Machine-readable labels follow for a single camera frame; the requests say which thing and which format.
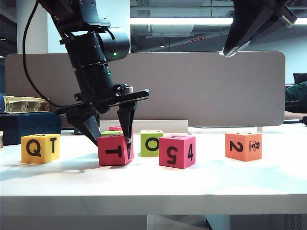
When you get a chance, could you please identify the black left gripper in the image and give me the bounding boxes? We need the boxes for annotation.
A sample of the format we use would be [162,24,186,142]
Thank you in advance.
[55,82,150,150]

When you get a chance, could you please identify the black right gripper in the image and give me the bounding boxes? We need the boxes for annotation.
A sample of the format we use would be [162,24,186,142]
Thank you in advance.
[220,0,298,57]

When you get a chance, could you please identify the pink block letter T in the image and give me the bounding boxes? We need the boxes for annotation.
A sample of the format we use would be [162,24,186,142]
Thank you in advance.
[97,135,134,166]

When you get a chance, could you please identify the pink block number 5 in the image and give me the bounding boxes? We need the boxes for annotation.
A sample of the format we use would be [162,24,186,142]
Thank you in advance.
[158,134,196,170]

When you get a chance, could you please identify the yellow block letter Q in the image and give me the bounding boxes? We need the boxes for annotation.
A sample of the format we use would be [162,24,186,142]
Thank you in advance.
[21,134,61,165]

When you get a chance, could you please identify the orange block number 2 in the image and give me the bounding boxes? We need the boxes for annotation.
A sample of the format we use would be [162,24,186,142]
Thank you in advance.
[225,132,262,162]

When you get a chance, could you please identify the lime green block letter O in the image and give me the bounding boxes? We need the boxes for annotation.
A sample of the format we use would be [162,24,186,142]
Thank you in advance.
[140,130,164,158]

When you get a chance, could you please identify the lime green foam block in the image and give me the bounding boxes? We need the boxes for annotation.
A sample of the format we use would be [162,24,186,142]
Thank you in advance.
[101,130,124,137]

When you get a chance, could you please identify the black office chair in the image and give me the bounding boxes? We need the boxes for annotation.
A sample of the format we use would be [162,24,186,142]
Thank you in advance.
[293,73,307,84]

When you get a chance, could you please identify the dark blue case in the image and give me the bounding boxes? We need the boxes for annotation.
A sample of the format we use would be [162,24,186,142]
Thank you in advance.
[0,112,62,146]

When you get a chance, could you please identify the gold ornate box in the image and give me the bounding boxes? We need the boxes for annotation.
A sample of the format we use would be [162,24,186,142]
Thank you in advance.
[4,95,51,114]

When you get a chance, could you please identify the person in dark green shirt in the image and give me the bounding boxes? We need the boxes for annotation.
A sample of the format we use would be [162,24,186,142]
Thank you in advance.
[284,80,307,114]

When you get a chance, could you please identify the white ceiling light strip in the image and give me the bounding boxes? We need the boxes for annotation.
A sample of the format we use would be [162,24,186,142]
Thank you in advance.
[130,18,307,25]

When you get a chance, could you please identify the brown desk divider panel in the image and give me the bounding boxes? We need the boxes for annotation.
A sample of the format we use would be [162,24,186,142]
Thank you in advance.
[4,51,286,127]

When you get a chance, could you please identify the grey vented cabinet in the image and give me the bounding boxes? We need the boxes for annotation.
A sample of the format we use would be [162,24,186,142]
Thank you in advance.
[230,215,307,230]

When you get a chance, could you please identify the grey ceiling air duct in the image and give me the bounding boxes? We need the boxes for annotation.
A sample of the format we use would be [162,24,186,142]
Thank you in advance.
[130,23,195,38]

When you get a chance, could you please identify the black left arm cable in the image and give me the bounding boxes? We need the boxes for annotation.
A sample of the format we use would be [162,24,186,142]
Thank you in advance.
[22,0,65,109]

